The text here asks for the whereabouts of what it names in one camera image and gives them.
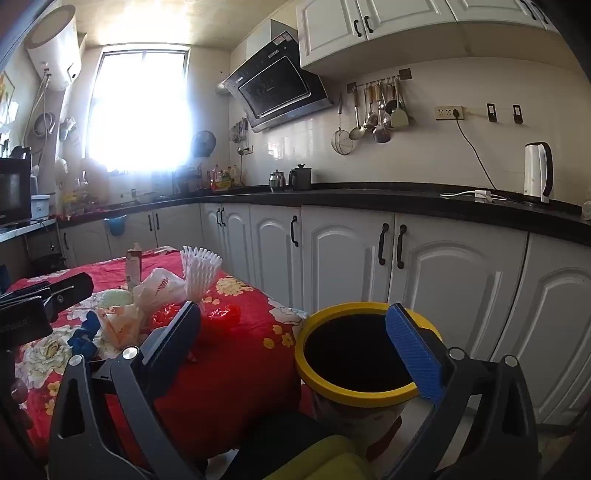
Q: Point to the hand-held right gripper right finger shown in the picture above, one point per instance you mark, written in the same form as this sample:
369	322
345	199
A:
411	350

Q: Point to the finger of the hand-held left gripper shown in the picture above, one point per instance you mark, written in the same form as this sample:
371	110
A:
69	288

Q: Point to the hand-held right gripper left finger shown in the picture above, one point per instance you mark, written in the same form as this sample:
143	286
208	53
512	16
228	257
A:
178	323

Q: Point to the green scrubbing sponge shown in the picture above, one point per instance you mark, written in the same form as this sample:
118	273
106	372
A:
113	298

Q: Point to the yellow rimmed trash bin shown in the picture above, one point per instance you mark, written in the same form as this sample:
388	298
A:
360	399

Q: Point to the white printed plastic bag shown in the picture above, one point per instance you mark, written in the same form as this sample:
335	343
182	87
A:
159	288

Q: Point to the red plastic wrapper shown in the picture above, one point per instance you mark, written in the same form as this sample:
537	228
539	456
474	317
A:
221	316

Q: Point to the blue crumpled wrapper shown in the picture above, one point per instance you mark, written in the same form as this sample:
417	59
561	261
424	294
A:
83	341

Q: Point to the white foam net sleeve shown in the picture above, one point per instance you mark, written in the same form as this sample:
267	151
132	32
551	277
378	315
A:
198	272

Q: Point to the clear orange plastic bag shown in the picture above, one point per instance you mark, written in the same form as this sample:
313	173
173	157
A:
120	325

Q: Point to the small carton box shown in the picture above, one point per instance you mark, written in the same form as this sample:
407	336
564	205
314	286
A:
134	267

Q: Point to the red floral blanket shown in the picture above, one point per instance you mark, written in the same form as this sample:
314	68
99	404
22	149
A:
240	360

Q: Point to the blue plastic basin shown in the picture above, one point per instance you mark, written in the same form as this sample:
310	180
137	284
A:
115	226

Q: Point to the white plastic box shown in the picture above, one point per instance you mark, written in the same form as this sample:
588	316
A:
40	206

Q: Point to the black microwave oven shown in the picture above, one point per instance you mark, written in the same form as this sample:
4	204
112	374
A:
14	191

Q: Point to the yellow green cloth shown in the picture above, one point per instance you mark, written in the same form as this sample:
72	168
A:
323	461

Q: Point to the group of condiment bottles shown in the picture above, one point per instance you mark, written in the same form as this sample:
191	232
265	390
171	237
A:
224	177

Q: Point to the black countertop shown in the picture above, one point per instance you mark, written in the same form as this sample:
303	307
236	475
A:
369	196

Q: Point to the steel teapot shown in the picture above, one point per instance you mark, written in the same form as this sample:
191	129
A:
277	181

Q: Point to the black pot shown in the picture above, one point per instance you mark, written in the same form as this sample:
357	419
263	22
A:
301	179

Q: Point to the kitchen window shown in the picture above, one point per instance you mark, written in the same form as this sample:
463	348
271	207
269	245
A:
138	106

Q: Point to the white electric kettle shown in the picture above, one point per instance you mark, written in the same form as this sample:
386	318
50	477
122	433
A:
534	170

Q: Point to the large steel ladle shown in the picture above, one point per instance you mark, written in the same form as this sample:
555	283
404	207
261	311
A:
381	134

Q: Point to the steel mesh strainer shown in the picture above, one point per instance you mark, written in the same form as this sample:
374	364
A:
341	141

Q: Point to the pale spatula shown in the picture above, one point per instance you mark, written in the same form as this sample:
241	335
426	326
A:
400	117

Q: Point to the white water heater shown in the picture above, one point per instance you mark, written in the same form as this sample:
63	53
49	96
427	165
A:
55	50

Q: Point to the black range hood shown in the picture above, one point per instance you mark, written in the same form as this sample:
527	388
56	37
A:
272	87

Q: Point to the black wall fan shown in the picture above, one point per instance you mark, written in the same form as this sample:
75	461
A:
204	143

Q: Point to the wall power outlet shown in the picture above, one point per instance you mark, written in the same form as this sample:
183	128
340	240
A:
448	113

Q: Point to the black wall hook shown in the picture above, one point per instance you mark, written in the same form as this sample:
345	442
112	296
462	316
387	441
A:
518	114
492	113

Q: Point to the utensil rail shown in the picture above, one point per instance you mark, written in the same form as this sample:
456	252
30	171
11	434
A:
369	84

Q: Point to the white wall cabinet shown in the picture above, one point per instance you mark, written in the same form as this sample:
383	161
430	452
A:
392	37

